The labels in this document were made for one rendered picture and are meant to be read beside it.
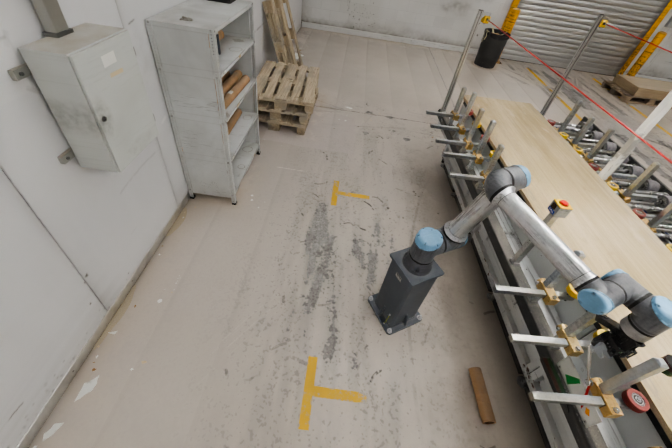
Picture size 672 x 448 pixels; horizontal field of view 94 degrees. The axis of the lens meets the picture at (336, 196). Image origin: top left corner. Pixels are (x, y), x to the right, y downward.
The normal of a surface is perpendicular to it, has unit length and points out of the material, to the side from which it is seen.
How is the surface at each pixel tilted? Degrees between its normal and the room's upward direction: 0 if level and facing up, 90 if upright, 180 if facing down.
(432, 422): 0
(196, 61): 90
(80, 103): 90
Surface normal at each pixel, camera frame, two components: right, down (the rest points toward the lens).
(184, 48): -0.08, 0.66
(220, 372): 0.12, -0.73
